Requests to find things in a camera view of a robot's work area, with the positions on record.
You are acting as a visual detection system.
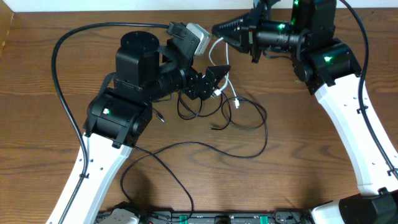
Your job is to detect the white USB cable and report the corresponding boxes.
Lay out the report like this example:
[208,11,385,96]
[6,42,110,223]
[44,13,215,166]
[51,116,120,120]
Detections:
[208,36,241,109]

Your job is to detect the black USB cable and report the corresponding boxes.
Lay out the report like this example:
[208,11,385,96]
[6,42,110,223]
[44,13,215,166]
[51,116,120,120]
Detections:
[119,96,269,218]
[177,91,233,131]

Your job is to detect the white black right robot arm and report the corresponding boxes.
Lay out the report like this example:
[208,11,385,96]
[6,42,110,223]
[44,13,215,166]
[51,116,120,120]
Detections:
[212,0,397,223]

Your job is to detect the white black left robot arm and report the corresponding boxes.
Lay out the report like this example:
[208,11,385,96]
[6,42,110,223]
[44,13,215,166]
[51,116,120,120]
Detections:
[48,31,230,223]

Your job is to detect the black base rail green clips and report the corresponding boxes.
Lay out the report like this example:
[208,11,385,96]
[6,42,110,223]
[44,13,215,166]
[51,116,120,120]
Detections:
[138,210,313,224]

